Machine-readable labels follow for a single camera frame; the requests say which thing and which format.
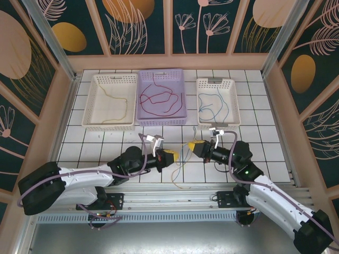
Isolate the yellow cable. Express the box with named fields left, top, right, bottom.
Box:
left=98, top=82, right=129, bottom=124
left=171, top=142, right=192, bottom=189

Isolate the red cable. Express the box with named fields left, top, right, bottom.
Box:
left=139, top=92, right=184, bottom=116
left=139, top=71, right=175, bottom=105

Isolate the large white perforated basket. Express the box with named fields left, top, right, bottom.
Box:
left=82, top=74, right=139, bottom=132

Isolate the purple perforated basket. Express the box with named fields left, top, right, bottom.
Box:
left=136, top=68, right=188, bottom=127

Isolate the grey metal sheet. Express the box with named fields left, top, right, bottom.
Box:
left=15, top=211, right=326, bottom=254

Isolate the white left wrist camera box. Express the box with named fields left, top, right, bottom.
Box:
left=144, top=133, right=165, bottom=151

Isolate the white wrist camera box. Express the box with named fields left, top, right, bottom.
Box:
left=144, top=133, right=165, bottom=151
left=208, top=126, right=226, bottom=149

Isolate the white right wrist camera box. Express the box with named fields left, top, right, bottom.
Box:
left=208, top=126, right=226, bottom=149

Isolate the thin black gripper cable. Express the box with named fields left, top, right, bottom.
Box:
left=213, top=163, right=231, bottom=173

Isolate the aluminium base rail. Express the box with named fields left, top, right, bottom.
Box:
left=25, top=184, right=317, bottom=213

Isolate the aluminium side rail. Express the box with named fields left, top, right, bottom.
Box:
left=262, top=74, right=301, bottom=187
left=54, top=74, right=82, bottom=170

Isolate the small controller board with wires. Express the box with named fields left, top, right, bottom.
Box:
left=88, top=211, right=117, bottom=220
left=238, top=206, right=266, bottom=216

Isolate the grey slotted cable duct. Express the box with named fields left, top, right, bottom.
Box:
left=37, top=211, right=255, bottom=223

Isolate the white basket with grey handles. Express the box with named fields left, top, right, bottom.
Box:
left=196, top=77, right=242, bottom=131

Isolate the aluminium corner post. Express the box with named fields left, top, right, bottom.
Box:
left=261, top=0, right=307, bottom=78
left=21, top=0, right=82, bottom=81

